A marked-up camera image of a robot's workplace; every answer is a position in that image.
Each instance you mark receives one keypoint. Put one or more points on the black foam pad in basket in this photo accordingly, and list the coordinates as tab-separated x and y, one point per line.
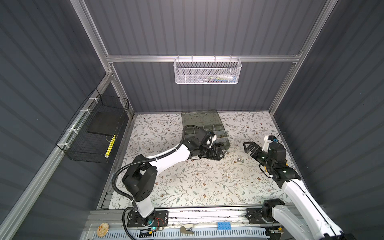
105	124

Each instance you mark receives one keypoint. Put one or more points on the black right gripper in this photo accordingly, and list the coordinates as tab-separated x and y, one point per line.
253	145

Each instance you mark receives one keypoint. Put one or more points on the black wire wall basket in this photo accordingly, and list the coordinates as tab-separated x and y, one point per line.
79	145

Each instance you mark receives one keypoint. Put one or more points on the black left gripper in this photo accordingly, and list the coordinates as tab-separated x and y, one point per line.
212	155

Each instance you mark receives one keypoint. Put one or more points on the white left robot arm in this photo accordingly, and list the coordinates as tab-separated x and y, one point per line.
139	179

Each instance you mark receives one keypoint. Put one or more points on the transparent green compartment organizer box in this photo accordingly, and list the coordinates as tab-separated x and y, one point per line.
209	121

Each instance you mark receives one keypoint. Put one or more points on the white wire mesh basket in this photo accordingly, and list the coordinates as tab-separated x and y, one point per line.
207	71

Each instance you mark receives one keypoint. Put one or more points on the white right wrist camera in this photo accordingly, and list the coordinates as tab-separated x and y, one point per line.
273	148

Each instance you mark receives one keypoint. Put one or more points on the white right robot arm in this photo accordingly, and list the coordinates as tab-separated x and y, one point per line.
315	224

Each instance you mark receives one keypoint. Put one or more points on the blue lego brick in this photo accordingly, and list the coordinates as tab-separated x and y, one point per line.
224	226

